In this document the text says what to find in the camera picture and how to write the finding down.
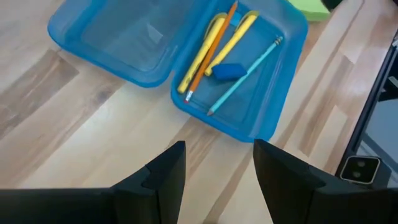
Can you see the green sticky note pad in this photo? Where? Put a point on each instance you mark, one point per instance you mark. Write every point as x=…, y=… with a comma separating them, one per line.
x=309, y=9

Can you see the yellow pencil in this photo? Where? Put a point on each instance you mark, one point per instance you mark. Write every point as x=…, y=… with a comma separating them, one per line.
x=231, y=43
x=200, y=54

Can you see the teal pencil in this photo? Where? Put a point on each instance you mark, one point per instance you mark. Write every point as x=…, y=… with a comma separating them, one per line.
x=242, y=77

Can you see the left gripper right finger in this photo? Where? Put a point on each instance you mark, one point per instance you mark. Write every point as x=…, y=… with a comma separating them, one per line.
x=295, y=199

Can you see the blue translucent plastic pencil box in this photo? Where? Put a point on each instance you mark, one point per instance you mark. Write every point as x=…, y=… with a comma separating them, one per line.
x=124, y=46

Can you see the orange wooden pencil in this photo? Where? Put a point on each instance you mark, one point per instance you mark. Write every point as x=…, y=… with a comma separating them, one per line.
x=214, y=46

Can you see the blue eraser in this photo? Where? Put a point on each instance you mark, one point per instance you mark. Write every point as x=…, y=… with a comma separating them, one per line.
x=228, y=71

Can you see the small silver-framed camera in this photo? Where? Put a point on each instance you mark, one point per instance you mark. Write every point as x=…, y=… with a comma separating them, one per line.
x=360, y=170

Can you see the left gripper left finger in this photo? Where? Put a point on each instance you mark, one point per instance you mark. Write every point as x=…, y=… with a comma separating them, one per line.
x=149, y=205

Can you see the black table edge rail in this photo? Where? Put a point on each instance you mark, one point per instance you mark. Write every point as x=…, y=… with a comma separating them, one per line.
x=360, y=124

